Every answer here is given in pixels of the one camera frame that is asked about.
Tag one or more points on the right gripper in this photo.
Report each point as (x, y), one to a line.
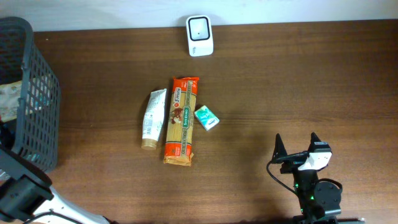
(280, 156)

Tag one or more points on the small teal tissue pack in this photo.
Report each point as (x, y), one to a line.
(206, 117)

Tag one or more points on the orange spaghetti pasta packet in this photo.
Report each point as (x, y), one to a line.
(180, 123)

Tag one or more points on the white tube with gold cap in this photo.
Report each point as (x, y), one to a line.
(153, 119)

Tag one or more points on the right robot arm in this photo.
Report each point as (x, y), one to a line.
(319, 199)

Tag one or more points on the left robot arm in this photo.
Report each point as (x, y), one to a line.
(27, 195)

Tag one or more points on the white barcode scanner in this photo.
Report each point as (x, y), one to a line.
(199, 36)

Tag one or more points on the grey plastic mesh basket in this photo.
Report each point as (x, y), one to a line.
(35, 130)

